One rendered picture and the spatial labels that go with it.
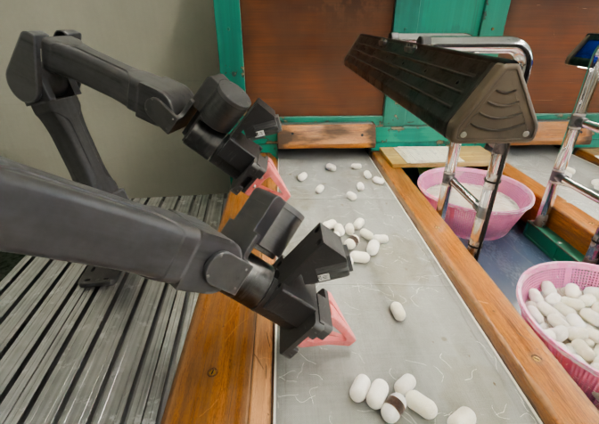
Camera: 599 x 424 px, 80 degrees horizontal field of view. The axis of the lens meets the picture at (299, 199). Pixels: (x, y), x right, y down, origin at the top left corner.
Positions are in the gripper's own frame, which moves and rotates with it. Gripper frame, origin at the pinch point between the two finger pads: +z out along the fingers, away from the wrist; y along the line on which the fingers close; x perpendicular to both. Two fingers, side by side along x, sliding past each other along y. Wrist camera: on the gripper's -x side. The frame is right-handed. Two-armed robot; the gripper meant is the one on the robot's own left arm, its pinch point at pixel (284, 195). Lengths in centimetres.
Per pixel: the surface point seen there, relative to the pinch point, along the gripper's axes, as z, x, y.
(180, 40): -49, 16, 129
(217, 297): -2.2, 13.8, -15.9
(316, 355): 10.4, 6.4, -25.1
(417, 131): 34, -25, 51
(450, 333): 25.3, -6.2, -22.2
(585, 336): 39.9, -18.4, -23.5
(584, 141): 75, -56, 45
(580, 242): 54, -30, 1
